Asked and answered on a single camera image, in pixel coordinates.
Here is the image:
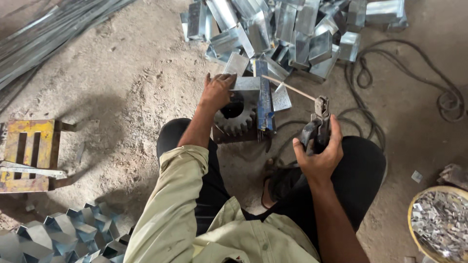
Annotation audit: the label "large steel gear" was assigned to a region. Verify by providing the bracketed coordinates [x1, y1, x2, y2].
[214, 96, 257, 138]

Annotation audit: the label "rusty steel base plate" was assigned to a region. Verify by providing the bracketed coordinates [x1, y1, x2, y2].
[212, 123, 273, 145]

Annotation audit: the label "person's right hand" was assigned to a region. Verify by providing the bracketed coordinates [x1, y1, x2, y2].
[292, 115, 344, 182]

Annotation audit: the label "person's black trousers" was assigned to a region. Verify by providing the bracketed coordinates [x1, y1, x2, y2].
[156, 118, 387, 256]

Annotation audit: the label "heap of welded metal boxes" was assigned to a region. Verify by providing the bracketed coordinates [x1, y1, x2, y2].
[0, 202, 135, 263]

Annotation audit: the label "blue metal clamp jig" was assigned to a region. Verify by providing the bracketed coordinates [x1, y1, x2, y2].
[253, 59, 277, 133]

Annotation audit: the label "person's left hand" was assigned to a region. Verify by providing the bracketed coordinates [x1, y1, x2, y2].
[199, 72, 238, 114]

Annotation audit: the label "pile of galvanized tube pieces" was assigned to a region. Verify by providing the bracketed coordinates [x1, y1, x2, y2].
[180, 0, 409, 83]

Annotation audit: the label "person's foot in sandal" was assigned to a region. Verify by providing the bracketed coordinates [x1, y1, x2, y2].
[260, 158, 302, 210]

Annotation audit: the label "rusty metal scrap lump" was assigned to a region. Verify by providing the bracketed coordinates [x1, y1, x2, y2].
[437, 163, 468, 191]

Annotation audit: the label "yellow basin of metal scraps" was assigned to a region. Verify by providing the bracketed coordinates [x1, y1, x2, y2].
[407, 186, 468, 263]

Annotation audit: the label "person's beige shirt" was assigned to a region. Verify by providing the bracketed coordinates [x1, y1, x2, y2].
[124, 145, 322, 263]

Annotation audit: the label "yellow metal stand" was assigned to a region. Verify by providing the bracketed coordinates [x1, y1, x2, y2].
[0, 119, 100, 194]

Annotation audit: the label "black welding cable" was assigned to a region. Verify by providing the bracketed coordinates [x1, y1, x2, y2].
[273, 39, 466, 172]

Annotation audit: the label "galvanized square tube piece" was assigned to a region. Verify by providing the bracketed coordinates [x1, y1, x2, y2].
[228, 75, 262, 110]

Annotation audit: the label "bundle of long metal strips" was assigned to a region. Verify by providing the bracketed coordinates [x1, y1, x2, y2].
[0, 0, 137, 114]

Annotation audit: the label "small galvanized sheet plate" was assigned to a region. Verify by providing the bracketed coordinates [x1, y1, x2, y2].
[272, 83, 293, 113]

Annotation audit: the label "thin welding rod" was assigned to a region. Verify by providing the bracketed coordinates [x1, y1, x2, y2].
[261, 75, 317, 102]

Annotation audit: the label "black welding electrode holder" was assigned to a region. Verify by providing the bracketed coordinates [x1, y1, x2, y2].
[299, 96, 332, 156]

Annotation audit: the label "flat grey metal bar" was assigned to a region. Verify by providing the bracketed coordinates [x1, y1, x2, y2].
[0, 161, 68, 180]

